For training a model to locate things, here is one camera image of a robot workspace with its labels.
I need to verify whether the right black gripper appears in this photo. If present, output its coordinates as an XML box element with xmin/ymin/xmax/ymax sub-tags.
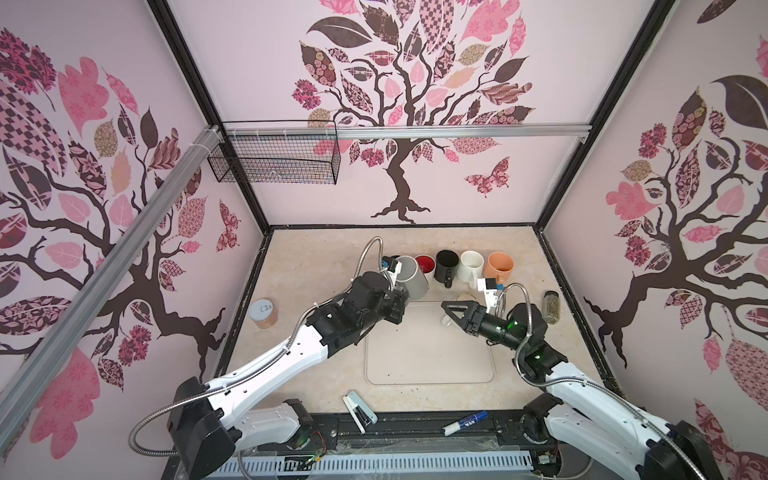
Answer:
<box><xmin>443</xmin><ymin>303</ymin><xmax>526</xmax><ymax>355</ymax></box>

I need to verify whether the grey mug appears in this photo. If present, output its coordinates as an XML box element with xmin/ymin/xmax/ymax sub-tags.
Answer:
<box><xmin>396</xmin><ymin>255</ymin><xmax>429</xmax><ymax>301</ymax></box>

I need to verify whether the white ribbed-bottom mug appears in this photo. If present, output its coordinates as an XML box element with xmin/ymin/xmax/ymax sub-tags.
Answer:
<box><xmin>456</xmin><ymin>250</ymin><xmax>485</xmax><ymax>289</ymax></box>

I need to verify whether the peach orange mug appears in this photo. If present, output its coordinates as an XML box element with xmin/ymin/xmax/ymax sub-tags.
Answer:
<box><xmin>483</xmin><ymin>252</ymin><xmax>515</xmax><ymax>284</ymax></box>

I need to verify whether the black mug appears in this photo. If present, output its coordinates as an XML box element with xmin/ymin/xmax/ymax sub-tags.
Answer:
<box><xmin>434</xmin><ymin>250</ymin><xmax>460</xmax><ymax>289</ymax></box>

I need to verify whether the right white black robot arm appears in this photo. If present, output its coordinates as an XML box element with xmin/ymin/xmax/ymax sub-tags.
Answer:
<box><xmin>441</xmin><ymin>289</ymin><xmax>723</xmax><ymax>479</ymax></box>

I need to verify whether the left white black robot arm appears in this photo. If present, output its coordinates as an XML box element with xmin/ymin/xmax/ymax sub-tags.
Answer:
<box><xmin>128</xmin><ymin>253</ymin><xmax>408</xmax><ymax>479</ymax></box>

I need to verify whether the translucent plastic tray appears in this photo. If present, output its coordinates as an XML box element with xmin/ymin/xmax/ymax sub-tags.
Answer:
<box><xmin>365</xmin><ymin>302</ymin><xmax>496</xmax><ymax>386</ymax></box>

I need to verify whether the glass spice jar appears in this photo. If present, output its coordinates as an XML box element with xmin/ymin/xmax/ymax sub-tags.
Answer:
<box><xmin>542</xmin><ymin>290</ymin><xmax>561</xmax><ymax>325</ymax></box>

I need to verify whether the blue white marker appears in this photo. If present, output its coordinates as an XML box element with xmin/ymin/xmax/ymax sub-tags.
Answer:
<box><xmin>442</xmin><ymin>411</ymin><xmax>488</xmax><ymax>437</ymax></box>

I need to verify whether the white teal stapler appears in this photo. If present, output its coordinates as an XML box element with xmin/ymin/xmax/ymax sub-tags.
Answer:
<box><xmin>342</xmin><ymin>391</ymin><xmax>378</xmax><ymax>434</ymax></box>

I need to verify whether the orange tin can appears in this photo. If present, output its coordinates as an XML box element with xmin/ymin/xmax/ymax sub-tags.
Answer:
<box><xmin>247</xmin><ymin>299</ymin><xmax>278</xmax><ymax>329</ymax></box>

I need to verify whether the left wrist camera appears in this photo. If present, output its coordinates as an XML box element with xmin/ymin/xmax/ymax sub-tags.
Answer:
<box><xmin>381</xmin><ymin>255</ymin><xmax>402</xmax><ymax>283</ymax></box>

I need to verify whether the black base frame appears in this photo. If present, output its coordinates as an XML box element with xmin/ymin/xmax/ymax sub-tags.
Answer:
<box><xmin>228</xmin><ymin>406</ymin><xmax>577</xmax><ymax>478</ymax></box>

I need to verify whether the white slotted cable duct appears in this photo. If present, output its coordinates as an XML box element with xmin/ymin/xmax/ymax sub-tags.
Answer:
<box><xmin>209</xmin><ymin>451</ymin><xmax>534</xmax><ymax>479</ymax></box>

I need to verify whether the black wire basket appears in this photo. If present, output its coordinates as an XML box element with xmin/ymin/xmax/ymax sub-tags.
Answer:
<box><xmin>208</xmin><ymin>120</ymin><xmax>341</xmax><ymax>185</ymax></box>

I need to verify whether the horizontal aluminium rail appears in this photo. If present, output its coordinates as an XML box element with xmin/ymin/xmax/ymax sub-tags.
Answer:
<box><xmin>224</xmin><ymin>121</ymin><xmax>592</xmax><ymax>140</ymax></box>

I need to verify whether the diagonal aluminium rail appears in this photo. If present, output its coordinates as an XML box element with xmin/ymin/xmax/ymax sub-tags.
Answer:
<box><xmin>1</xmin><ymin>125</ymin><xmax>222</xmax><ymax>448</ymax></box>

